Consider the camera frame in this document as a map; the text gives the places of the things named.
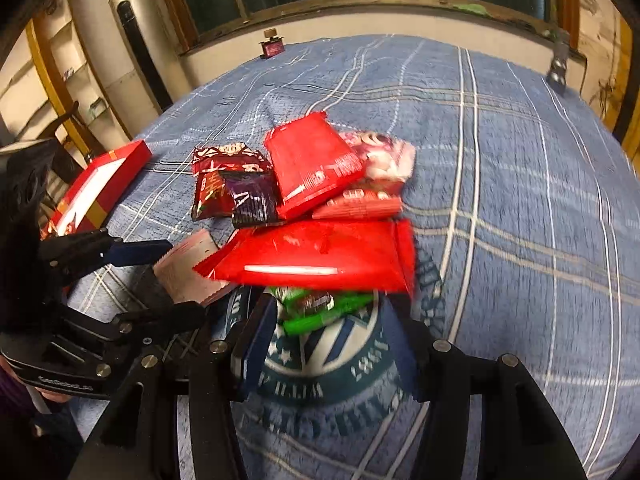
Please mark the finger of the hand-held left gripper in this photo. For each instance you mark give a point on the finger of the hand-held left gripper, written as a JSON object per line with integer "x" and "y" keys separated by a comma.
{"x": 152, "y": 292}
{"x": 140, "y": 252}

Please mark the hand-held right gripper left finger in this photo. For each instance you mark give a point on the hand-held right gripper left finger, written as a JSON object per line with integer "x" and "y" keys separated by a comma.
{"x": 260, "y": 342}

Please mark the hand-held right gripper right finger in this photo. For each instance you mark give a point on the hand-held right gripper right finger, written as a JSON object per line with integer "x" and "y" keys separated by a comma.
{"x": 400, "y": 345}

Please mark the pink striped snack packet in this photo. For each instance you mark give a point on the pink striped snack packet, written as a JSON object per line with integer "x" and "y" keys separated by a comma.
{"x": 187, "y": 265}

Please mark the green snack packet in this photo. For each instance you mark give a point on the green snack packet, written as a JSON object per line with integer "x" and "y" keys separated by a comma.
{"x": 310, "y": 320}

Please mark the red gift box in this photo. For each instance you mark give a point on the red gift box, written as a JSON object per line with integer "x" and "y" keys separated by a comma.
{"x": 127, "y": 160}

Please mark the glossy red snack packet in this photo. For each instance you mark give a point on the glossy red snack packet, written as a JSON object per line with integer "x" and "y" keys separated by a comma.
{"x": 310, "y": 250}

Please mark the dark red patterned snack packet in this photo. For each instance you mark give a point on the dark red patterned snack packet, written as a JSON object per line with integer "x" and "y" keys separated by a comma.
{"x": 210, "y": 195}

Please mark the dark wooden chair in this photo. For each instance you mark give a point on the dark wooden chair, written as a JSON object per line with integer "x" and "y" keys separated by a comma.
{"x": 65, "y": 125}

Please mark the purple snack packet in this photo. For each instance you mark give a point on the purple snack packet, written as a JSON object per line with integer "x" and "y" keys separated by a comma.
{"x": 252, "y": 200}

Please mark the red white flat snack packet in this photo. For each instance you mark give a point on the red white flat snack packet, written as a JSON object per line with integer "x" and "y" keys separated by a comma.
{"x": 360, "y": 205}

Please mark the blue plaid bed sheet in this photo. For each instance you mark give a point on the blue plaid bed sheet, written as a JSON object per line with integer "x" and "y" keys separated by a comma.
{"x": 500, "y": 210}

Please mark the pink white snack packet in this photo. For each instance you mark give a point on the pink white snack packet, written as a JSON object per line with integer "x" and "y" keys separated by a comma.
{"x": 387, "y": 160}

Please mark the red snack packet white print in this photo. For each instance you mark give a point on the red snack packet white print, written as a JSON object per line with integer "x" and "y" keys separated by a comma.
{"x": 310, "y": 160}

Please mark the white standing air conditioner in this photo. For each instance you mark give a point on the white standing air conditioner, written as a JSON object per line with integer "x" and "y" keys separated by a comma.
{"x": 137, "y": 35}

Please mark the grey flashlight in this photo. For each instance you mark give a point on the grey flashlight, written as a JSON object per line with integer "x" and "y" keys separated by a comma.
{"x": 557, "y": 72}

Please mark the green rag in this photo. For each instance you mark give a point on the green rag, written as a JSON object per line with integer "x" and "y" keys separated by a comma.
{"x": 470, "y": 8}

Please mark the yellow trimmed wall cabinet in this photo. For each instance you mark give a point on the yellow trimmed wall cabinet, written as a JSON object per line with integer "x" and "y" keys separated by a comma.
{"x": 65, "y": 60}

